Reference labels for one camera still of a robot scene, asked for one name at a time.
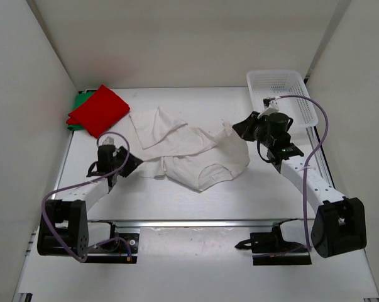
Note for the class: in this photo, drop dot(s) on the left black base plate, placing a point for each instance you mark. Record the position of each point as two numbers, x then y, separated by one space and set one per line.
122 249

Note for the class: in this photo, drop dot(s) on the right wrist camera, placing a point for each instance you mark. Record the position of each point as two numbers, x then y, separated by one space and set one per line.
270 106

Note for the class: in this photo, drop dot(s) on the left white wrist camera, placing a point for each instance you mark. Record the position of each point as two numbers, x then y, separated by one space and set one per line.
109 140

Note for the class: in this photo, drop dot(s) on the green t shirt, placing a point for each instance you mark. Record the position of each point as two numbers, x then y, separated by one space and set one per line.
72 124

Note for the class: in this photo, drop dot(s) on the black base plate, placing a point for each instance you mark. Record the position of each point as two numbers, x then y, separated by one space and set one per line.
122 249
270 249

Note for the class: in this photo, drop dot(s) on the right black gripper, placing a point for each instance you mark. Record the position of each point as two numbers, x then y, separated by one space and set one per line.
244 130

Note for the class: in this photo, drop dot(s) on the red t shirt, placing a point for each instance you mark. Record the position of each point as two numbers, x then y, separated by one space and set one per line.
101 111

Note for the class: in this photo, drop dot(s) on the white t shirt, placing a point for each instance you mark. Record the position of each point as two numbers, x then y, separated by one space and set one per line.
192 156

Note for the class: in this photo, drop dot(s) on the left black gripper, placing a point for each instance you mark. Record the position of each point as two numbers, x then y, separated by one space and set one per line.
132 164

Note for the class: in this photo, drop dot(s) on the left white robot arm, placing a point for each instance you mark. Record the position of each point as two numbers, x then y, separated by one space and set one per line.
64 227

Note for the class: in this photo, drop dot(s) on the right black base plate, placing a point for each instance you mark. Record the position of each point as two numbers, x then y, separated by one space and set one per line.
270 249

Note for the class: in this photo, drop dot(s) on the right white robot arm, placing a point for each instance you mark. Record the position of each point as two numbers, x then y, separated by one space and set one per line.
339 226

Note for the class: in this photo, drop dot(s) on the white plastic basket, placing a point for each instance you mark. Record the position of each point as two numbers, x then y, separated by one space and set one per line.
289 87

